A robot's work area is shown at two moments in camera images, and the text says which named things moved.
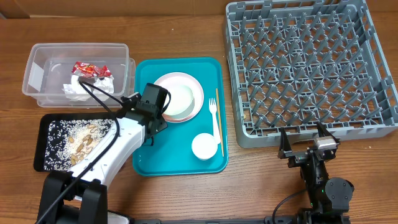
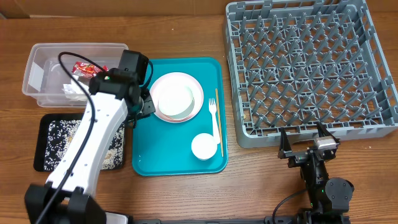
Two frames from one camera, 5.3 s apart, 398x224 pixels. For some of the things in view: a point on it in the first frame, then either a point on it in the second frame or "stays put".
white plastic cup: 204,146 stays put
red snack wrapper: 87,70 stays put
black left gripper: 165,124 -> 150,106
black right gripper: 302,156 stays put
